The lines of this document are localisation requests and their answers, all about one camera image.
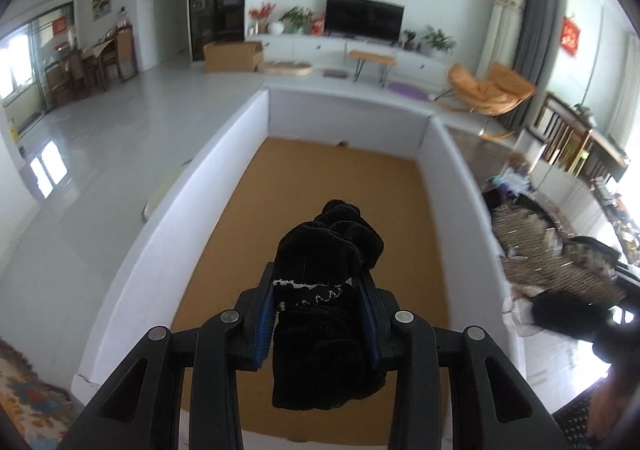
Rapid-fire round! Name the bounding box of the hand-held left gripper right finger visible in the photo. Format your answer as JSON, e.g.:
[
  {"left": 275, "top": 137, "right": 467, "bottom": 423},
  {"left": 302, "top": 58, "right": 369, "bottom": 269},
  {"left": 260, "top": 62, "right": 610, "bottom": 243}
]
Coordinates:
[{"left": 356, "top": 274, "right": 571, "bottom": 450}]

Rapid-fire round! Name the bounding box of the orange lounge chair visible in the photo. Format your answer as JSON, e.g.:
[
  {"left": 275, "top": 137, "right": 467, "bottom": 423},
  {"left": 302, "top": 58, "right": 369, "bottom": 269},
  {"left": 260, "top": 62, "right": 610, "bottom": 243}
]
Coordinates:
[{"left": 434, "top": 61, "right": 538, "bottom": 141}]

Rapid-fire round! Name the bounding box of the white standing air conditioner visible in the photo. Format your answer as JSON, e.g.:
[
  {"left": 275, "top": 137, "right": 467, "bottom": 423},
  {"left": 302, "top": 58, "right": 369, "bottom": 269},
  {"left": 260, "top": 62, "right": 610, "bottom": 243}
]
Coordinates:
[{"left": 477, "top": 0, "right": 526, "bottom": 81}]

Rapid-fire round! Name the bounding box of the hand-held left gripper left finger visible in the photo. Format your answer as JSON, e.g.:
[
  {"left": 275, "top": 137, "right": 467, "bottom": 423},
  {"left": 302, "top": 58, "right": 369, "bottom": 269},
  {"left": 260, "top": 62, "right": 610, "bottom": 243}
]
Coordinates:
[{"left": 57, "top": 262, "right": 278, "bottom": 450}]

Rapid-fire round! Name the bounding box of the red wall hanging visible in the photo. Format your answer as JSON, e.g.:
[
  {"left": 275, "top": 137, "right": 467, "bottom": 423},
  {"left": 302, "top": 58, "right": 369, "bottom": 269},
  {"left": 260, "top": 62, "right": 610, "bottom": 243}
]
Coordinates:
[{"left": 561, "top": 16, "right": 581, "bottom": 57}]

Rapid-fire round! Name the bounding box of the wooden bench with black legs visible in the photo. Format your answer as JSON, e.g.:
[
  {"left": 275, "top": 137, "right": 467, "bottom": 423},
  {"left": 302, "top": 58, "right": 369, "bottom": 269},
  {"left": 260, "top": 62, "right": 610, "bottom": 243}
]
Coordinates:
[{"left": 348, "top": 50, "right": 397, "bottom": 88}]

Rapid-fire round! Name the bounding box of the wooden slatted chair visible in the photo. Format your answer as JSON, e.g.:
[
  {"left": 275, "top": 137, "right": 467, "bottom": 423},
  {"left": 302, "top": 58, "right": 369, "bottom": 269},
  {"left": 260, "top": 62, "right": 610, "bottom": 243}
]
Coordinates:
[{"left": 532, "top": 92, "right": 631, "bottom": 181}]

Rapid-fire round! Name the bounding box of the bushy green potted plant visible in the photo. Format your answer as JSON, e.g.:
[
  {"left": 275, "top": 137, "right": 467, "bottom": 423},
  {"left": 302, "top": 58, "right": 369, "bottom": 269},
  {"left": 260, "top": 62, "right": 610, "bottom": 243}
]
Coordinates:
[{"left": 280, "top": 6, "right": 315, "bottom": 35}]

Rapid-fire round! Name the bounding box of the beige round cushion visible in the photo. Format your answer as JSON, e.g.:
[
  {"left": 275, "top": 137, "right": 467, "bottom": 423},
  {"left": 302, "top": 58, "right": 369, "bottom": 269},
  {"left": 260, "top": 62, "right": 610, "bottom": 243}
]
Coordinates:
[{"left": 262, "top": 59, "right": 313, "bottom": 77}]

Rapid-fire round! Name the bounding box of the large leafy potted plant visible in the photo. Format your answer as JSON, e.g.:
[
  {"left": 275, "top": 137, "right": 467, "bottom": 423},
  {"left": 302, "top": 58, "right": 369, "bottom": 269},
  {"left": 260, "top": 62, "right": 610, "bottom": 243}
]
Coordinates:
[{"left": 421, "top": 25, "right": 457, "bottom": 56}]

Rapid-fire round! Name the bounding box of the red flower bouquet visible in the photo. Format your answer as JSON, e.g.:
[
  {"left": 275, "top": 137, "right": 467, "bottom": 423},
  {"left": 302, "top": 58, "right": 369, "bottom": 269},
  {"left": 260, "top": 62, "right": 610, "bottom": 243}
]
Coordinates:
[{"left": 248, "top": 2, "right": 277, "bottom": 35}]

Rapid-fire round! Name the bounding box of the black velvet garment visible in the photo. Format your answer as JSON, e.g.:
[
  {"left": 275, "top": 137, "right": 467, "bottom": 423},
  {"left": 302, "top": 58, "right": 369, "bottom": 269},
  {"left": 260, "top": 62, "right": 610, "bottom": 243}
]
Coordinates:
[{"left": 270, "top": 200, "right": 388, "bottom": 412}]

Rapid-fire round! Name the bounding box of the wooden dining table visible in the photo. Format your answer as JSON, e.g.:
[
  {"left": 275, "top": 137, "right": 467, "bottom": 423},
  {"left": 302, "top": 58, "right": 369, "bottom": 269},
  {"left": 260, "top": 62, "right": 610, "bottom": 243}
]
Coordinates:
[{"left": 75, "top": 25, "right": 138, "bottom": 91}]

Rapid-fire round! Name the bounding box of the black television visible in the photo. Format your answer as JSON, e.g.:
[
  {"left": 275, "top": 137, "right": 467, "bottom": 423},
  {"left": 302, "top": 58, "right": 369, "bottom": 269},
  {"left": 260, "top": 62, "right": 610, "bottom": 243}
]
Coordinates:
[{"left": 326, "top": 0, "right": 405, "bottom": 42}]

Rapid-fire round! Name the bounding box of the white television cabinet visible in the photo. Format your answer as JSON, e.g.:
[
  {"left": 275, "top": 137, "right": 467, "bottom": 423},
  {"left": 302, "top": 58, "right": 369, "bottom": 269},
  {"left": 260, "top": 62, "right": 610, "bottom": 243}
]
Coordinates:
[{"left": 245, "top": 32, "right": 481, "bottom": 91}]

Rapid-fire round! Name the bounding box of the floral patterned rug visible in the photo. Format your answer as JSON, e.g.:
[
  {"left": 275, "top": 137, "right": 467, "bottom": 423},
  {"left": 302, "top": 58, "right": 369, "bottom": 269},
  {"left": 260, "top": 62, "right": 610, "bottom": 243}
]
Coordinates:
[{"left": 0, "top": 337, "right": 76, "bottom": 450}]

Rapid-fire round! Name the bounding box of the grey curtain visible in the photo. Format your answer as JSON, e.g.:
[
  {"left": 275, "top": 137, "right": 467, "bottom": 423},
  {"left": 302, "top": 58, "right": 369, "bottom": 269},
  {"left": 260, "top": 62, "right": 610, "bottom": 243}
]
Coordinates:
[{"left": 505, "top": 0, "right": 568, "bottom": 131}]

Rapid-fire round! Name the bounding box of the black cloth pile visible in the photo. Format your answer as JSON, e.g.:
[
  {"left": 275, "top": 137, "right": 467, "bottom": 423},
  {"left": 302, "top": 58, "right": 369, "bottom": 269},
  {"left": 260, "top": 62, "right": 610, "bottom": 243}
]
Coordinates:
[{"left": 532, "top": 290, "right": 613, "bottom": 346}]

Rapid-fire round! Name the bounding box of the leopard patterned cloth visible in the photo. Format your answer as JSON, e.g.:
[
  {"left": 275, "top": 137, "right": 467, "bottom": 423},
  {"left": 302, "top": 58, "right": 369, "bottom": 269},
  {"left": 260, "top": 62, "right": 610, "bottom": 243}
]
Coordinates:
[{"left": 490, "top": 202, "right": 628, "bottom": 306}]

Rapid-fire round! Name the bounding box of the purple mat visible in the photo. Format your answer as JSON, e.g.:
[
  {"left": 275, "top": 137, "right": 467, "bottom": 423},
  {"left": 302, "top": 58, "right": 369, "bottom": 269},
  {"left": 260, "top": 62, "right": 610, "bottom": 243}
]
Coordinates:
[{"left": 387, "top": 81, "right": 432, "bottom": 101}]

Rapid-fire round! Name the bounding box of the white storage box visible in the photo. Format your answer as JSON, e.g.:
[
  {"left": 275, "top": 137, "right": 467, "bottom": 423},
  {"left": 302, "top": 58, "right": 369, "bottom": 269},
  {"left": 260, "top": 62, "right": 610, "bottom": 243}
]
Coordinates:
[{"left": 70, "top": 85, "right": 526, "bottom": 450}]

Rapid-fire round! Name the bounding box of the cardboard box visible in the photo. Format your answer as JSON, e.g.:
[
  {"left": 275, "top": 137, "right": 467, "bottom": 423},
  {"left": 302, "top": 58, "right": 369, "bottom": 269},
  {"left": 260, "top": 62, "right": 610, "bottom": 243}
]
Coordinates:
[{"left": 202, "top": 41, "right": 265, "bottom": 73}]

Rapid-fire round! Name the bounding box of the wicker dining chair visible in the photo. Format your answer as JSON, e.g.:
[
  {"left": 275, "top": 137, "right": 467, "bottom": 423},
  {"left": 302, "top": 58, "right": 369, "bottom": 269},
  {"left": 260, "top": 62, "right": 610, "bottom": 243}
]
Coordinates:
[{"left": 44, "top": 52, "right": 83, "bottom": 106}]

